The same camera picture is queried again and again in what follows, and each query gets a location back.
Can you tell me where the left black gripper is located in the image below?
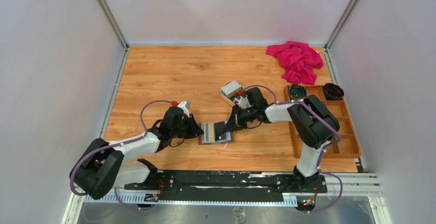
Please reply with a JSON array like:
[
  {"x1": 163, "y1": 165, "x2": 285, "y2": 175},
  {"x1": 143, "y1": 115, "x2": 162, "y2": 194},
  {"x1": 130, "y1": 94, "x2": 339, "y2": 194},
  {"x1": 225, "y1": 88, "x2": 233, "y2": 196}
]
[{"x1": 171, "y1": 114, "x2": 204, "y2": 140}]

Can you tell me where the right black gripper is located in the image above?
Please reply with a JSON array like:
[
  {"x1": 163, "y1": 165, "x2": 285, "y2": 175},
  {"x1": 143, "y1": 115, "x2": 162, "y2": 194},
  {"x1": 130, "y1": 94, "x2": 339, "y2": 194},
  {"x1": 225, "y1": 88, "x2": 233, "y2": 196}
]
[{"x1": 223, "y1": 104, "x2": 258, "y2": 133}]

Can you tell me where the brown leather card holder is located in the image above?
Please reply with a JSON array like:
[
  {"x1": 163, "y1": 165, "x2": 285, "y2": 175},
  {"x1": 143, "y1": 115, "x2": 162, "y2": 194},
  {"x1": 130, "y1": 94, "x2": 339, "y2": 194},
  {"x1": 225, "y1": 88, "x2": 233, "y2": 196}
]
[{"x1": 199, "y1": 121, "x2": 232, "y2": 145}]

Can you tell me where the beige oval card tray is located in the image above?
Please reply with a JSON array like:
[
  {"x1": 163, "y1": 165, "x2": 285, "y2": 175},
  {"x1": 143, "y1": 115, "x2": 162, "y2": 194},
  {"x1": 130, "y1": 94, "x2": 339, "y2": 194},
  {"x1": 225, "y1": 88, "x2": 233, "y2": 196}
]
[{"x1": 221, "y1": 80, "x2": 248, "y2": 108}]

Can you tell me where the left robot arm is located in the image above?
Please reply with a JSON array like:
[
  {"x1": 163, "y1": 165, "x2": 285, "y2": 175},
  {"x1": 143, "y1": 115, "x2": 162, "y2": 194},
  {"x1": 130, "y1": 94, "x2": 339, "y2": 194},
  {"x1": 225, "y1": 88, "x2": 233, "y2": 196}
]
[{"x1": 69, "y1": 105, "x2": 204, "y2": 200}]

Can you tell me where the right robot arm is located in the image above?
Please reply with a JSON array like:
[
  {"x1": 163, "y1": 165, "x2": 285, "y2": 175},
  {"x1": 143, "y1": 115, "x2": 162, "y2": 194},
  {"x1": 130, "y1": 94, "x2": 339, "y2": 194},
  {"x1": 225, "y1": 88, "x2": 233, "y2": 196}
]
[{"x1": 213, "y1": 85, "x2": 340, "y2": 192}]

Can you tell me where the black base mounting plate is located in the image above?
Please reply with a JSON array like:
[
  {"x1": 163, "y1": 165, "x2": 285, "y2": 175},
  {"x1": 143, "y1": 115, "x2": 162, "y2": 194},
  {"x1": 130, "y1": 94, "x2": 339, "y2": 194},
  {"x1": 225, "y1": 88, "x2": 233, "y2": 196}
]
[{"x1": 122, "y1": 170, "x2": 328, "y2": 203}]

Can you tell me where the pink cloth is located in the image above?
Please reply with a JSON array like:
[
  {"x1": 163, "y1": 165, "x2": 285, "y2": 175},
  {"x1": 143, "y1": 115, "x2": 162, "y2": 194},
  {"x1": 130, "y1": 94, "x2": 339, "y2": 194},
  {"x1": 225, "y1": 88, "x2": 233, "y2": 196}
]
[{"x1": 265, "y1": 41, "x2": 324, "y2": 85}]

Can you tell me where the wooden compartment organizer tray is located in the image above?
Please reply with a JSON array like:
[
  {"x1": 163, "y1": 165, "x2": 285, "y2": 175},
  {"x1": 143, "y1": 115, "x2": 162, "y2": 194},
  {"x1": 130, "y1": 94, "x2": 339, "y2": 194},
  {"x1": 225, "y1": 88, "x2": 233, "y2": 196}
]
[{"x1": 305, "y1": 85, "x2": 361, "y2": 159}]

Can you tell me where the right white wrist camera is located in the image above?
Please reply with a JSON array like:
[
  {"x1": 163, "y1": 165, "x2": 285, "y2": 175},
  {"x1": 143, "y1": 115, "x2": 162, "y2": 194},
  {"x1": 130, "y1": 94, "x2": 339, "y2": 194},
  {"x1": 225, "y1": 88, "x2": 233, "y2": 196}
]
[{"x1": 232, "y1": 90, "x2": 251, "y2": 109}]

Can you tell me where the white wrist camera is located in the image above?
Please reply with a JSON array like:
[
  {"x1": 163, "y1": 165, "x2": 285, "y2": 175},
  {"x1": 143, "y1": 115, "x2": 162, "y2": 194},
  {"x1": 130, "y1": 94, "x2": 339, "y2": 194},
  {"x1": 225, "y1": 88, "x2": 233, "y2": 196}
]
[
  {"x1": 172, "y1": 100, "x2": 191, "y2": 118},
  {"x1": 232, "y1": 90, "x2": 251, "y2": 109}
]

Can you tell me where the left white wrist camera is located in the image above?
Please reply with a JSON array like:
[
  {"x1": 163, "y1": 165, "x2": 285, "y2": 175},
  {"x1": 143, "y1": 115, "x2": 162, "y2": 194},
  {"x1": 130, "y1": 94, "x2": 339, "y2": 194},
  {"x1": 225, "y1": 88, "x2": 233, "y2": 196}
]
[{"x1": 172, "y1": 100, "x2": 191, "y2": 118}]

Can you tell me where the black blue coiled cable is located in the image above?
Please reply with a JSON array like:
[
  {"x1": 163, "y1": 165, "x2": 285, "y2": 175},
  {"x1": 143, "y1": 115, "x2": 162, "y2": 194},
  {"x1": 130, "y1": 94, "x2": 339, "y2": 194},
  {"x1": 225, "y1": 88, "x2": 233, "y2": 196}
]
[{"x1": 288, "y1": 83, "x2": 308, "y2": 101}]

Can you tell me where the aluminium rail frame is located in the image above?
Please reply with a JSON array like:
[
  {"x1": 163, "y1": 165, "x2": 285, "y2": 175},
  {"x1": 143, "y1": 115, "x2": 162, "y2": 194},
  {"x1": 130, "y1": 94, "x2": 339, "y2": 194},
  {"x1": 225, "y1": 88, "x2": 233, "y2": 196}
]
[{"x1": 62, "y1": 170, "x2": 392, "y2": 223}]

